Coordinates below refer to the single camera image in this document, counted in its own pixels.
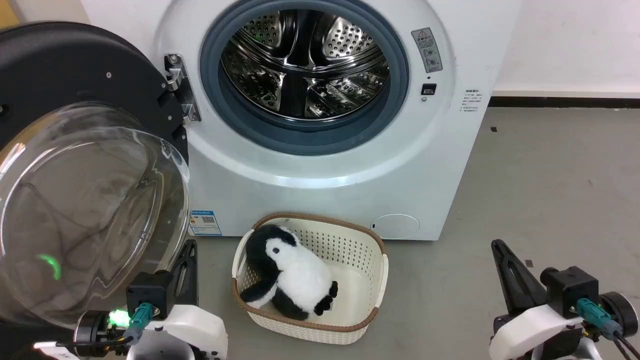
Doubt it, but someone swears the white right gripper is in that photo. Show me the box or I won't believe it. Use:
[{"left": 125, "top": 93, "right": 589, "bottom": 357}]
[{"left": 488, "top": 239, "right": 585, "bottom": 360}]

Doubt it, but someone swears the cream laundry basket brown rim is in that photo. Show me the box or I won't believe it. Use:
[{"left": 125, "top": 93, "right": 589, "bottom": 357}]
[{"left": 231, "top": 212, "right": 390, "bottom": 346}]

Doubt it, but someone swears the black white penguin plush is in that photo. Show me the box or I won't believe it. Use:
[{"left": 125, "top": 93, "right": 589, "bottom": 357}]
[{"left": 240, "top": 224, "right": 339, "bottom": 322}]

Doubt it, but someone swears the washer door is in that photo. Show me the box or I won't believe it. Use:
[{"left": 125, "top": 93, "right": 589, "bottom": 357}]
[{"left": 0, "top": 21, "right": 192, "bottom": 328}]

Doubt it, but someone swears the blue white energy label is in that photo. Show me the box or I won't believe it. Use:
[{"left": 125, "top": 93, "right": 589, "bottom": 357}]
[{"left": 189, "top": 210, "right": 223, "bottom": 237}]

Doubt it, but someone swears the yellow wooden panel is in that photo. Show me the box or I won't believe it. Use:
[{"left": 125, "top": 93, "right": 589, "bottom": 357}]
[{"left": 0, "top": 0, "right": 22, "bottom": 30}]

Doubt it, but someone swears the round white filter cover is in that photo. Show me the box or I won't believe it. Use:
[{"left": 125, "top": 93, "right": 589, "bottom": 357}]
[{"left": 370, "top": 214, "right": 421, "bottom": 240}]

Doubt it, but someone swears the grey warning sticker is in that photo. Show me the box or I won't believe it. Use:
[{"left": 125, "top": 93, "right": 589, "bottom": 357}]
[{"left": 411, "top": 27, "right": 444, "bottom": 74}]

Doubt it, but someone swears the metal door hinge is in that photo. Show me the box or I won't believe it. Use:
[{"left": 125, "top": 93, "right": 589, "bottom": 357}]
[{"left": 164, "top": 53, "right": 202, "bottom": 125}]

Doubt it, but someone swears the stainless steel washer drum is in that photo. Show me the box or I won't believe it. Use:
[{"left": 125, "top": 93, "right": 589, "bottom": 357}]
[{"left": 220, "top": 9, "right": 391, "bottom": 121}]

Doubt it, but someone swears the right teal plug black cable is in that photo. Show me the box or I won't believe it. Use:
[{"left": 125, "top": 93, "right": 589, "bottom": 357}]
[{"left": 576, "top": 298, "right": 640, "bottom": 360}]

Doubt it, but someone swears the grey rubber door gasket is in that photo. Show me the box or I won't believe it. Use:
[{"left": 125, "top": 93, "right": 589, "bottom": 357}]
[{"left": 199, "top": 0, "right": 411, "bottom": 157}]

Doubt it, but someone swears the white front-load washing machine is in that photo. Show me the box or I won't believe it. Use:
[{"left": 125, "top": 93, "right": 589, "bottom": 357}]
[{"left": 80, "top": 0, "right": 523, "bottom": 242}]

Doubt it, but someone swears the black baseboard strip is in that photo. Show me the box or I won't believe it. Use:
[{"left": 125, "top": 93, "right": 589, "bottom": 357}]
[{"left": 487, "top": 96, "right": 640, "bottom": 109}]

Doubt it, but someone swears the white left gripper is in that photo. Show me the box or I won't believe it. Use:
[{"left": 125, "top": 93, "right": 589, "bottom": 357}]
[{"left": 126, "top": 239, "right": 229, "bottom": 360}]

